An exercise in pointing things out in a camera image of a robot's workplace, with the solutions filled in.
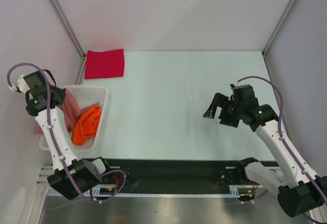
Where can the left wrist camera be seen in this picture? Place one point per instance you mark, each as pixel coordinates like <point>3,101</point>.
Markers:
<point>28,82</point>

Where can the right aluminium frame post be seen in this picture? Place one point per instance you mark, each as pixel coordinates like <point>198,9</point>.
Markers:
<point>279,26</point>

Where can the white slotted cable duct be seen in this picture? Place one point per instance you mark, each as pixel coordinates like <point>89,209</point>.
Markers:
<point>108,191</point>

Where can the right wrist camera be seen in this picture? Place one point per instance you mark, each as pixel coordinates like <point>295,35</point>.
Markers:
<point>242,93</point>

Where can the white plastic basket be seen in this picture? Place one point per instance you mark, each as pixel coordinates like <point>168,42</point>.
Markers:
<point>85,96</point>

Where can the salmon pink t shirt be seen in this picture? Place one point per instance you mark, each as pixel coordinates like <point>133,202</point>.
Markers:
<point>71,110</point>

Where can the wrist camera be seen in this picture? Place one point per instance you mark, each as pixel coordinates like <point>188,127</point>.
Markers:
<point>28,82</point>
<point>242,93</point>

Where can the folded red t shirt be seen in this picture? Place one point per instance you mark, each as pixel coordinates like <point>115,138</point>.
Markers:
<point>104,65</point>

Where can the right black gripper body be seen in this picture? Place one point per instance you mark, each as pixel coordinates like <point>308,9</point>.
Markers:
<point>231,112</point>

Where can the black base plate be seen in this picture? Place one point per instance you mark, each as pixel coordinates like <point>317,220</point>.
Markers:
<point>176,176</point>

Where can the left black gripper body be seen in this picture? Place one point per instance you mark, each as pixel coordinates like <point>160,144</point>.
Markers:
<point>61,92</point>

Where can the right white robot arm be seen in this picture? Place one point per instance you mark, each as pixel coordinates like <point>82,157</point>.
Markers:
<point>298,188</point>

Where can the orange t shirt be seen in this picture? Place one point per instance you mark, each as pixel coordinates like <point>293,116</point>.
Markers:
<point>87,126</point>

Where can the left aluminium frame post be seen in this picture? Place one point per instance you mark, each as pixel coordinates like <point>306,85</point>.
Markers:
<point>67,26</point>

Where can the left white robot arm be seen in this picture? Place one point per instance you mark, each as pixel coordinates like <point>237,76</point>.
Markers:
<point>72,176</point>

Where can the aluminium frame post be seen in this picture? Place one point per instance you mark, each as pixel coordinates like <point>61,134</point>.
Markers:
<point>67,26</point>
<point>279,26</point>

